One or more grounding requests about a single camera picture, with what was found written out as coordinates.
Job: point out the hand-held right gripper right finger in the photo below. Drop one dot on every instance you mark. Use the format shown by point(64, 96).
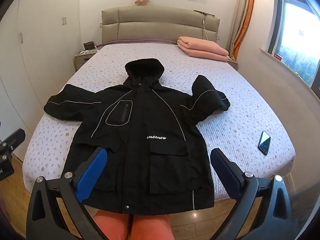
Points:
point(226, 171)

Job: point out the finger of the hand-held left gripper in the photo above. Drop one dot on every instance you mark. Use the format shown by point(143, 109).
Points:
point(13, 137)

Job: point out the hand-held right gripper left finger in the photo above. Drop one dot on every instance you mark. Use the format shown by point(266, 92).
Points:
point(92, 171)

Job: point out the black hooded jacket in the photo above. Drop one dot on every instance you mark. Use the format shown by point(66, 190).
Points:
point(150, 120)

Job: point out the black smartphone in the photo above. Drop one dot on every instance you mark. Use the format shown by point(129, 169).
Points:
point(264, 143)

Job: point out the bed with floral quilt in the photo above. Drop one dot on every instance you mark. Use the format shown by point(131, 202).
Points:
point(225, 110)

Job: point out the person's right leg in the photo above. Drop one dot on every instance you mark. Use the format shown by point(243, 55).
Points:
point(152, 227)

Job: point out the white wardrobe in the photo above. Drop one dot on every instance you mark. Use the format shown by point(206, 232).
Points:
point(32, 42)

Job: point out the grey nightstand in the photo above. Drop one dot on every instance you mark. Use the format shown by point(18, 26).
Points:
point(81, 60)
point(232, 63)

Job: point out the eyeglasses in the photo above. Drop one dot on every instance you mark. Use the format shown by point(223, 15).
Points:
point(83, 52)

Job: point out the brown handbag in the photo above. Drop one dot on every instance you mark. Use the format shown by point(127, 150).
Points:
point(89, 45)

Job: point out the red label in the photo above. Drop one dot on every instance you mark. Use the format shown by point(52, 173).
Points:
point(279, 57)

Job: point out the folded pink blanket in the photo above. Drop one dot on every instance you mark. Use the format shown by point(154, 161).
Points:
point(200, 47)

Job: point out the window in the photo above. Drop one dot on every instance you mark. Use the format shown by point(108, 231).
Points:
point(297, 37)

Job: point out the orange and beige curtain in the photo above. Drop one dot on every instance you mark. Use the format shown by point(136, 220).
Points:
point(243, 17)

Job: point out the wooden back scratcher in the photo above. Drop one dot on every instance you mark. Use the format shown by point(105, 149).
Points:
point(203, 13)

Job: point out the orange plush toy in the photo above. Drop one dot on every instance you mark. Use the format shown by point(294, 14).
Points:
point(142, 1)

